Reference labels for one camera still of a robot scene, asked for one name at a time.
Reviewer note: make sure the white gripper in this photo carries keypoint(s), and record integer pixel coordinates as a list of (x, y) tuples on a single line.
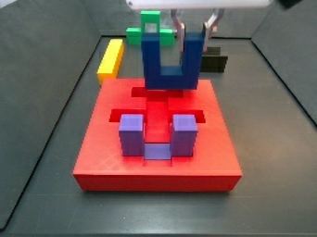
[(195, 4)]

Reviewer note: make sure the blue U-shaped block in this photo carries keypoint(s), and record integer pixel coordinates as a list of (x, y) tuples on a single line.
[(171, 77)]

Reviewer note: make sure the black angled fixture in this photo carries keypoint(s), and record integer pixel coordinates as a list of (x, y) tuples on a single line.
[(213, 60)]

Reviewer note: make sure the green stepped block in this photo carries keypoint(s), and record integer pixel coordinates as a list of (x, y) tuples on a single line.
[(150, 20)]

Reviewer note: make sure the yellow long bar block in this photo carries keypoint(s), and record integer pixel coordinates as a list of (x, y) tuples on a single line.
[(111, 60)]

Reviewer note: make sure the purple U-shaped block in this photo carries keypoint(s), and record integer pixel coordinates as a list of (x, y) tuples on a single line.
[(159, 139)]

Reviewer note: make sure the red slotted base block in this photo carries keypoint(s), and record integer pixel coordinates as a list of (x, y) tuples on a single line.
[(103, 169)]

